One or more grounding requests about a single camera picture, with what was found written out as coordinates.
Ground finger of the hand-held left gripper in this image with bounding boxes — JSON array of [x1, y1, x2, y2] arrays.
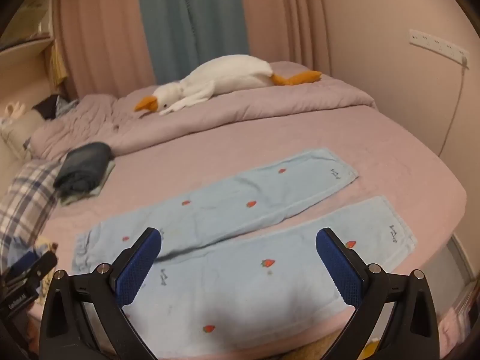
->
[[5, 251, 59, 285]]

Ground plaid pillow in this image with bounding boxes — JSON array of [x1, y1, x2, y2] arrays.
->
[[0, 159, 64, 267]]

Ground teal curtain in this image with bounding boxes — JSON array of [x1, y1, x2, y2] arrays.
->
[[135, 0, 250, 85]]

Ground light blue strawberry print pants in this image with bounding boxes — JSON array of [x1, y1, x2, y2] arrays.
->
[[71, 148, 418, 359]]

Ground white power strip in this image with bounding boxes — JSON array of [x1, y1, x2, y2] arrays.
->
[[408, 29, 470, 69]]

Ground pink curtain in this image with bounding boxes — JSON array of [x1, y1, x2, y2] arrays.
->
[[54, 0, 156, 100], [238, 0, 340, 77]]

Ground dark crumpled clothing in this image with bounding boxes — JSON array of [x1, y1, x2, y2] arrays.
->
[[32, 94, 79, 121]]

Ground folded dark grey clothes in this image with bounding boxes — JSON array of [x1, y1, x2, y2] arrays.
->
[[53, 142, 115, 197]]

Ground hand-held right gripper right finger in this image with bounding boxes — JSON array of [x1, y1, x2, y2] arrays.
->
[[315, 227, 439, 360]]

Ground cream wooden shelf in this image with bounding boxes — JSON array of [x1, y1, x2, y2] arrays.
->
[[0, 0, 66, 158]]

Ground white goose plush toy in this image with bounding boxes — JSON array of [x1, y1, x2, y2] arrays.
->
[[134, 55, 323, 117]]

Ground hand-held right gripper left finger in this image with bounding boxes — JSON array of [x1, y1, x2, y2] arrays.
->
[[39, 227, 163, 360]]

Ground bed with pink sheet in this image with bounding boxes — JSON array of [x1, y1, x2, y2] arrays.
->
[[30, 105, 467, 359]]

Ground mauve quilt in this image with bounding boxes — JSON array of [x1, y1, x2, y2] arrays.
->
[[30, 61, 377, 160]]

